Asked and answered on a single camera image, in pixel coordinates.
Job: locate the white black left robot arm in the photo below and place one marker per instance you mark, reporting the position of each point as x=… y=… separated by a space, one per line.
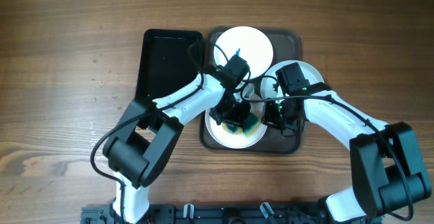
x=139 y=147

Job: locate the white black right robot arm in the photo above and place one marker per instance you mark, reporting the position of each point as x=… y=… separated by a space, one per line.
x=388 y=172

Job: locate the black water tray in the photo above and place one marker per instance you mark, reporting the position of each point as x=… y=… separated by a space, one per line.
x=167 y=62

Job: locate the white plate back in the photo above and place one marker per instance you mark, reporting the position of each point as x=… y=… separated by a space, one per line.
x=250 y=44

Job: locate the black mounting rail base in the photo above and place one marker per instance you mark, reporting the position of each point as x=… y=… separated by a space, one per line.
x=293 y=213

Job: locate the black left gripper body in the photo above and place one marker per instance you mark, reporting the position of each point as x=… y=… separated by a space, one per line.
x=233 y=111

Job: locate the yellow green sponge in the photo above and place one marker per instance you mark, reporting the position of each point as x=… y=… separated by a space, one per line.
x=251 y=124

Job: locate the white plate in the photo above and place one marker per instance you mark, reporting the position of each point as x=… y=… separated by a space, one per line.
x=266 y=85
x=250 y=44
x=232 y=138

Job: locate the white plate front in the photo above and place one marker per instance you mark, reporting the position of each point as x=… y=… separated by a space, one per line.
x=232 y=138

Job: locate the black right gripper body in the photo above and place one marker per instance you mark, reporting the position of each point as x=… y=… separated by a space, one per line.
x=277 y=114

